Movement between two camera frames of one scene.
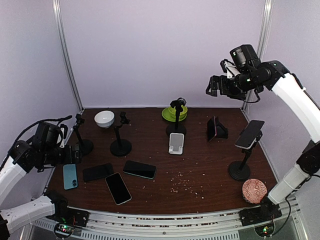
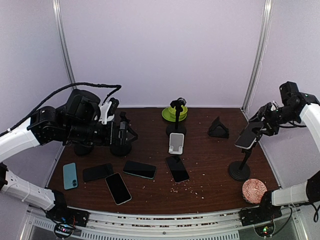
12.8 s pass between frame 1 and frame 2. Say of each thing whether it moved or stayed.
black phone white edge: stayed
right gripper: moved
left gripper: moved
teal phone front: stayed
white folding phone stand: stayed
